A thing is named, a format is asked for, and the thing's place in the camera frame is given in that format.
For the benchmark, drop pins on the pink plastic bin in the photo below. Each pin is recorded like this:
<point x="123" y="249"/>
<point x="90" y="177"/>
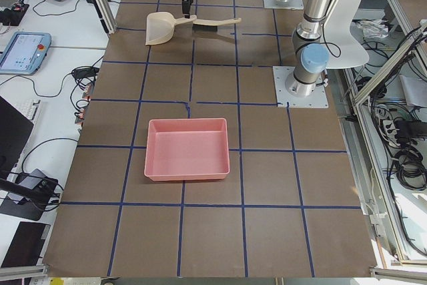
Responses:
<point x="187" y="149"/>

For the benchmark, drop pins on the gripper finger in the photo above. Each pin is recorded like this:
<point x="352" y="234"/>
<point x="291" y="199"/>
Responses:
<point x="188" y="7"/>
<point x="184" y="8"/>

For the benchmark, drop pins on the white plastic chair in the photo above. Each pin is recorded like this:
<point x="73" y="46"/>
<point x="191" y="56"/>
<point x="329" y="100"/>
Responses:
<point x="337" y="31"/>

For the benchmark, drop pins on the white hand brush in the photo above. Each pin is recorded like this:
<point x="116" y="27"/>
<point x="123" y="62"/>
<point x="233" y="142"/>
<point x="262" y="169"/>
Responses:
<point x="212" y="25"/>

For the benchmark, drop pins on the white plastic dustpan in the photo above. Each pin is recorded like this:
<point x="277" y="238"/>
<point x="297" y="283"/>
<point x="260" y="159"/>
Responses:
<point x="160" y="27"/>

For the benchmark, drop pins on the black laptop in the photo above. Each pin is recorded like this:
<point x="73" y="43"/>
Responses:
<point x="15" y="132"/>

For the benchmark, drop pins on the blue teach pendant near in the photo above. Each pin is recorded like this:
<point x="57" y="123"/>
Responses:
<point x="25" y="53"/>

